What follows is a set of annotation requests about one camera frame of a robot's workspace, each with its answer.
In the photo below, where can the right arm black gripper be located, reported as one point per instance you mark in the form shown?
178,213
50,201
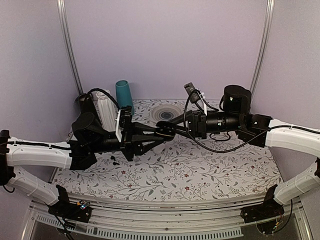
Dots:
196,123

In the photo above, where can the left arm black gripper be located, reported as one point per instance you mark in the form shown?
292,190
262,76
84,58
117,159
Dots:
127,146

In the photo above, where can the black earbud charging case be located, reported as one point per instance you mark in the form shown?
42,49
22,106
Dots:
166,130

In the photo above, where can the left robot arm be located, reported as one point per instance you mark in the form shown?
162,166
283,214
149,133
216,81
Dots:
75,155

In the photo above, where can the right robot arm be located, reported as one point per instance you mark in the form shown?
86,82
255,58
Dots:
254,129

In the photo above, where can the grey spiral ceramic plate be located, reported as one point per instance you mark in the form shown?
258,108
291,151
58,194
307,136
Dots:
165,112

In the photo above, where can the teal cylindrical vase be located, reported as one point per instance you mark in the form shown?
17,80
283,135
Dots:
123,95

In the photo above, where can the white ribbed vase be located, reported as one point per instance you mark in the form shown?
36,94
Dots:
107,111

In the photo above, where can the black cylindrical vase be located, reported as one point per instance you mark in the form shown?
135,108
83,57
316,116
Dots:
86,104

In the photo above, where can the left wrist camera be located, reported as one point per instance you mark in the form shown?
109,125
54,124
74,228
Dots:
123,121

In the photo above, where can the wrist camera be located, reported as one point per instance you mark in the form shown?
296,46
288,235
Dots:
123,121
194,94

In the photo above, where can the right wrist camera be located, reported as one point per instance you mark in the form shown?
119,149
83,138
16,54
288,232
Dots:
194,94

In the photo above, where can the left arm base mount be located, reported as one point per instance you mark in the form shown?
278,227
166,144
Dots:
80,211

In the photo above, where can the aluminium front rail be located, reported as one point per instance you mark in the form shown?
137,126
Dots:
217,219

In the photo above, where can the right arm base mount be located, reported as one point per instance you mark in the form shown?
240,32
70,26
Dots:
269,208

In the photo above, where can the right aluminium corner post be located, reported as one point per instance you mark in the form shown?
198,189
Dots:
267,24

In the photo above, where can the aluminium corner post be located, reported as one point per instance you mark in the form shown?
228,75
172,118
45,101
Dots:
267,24
62,13

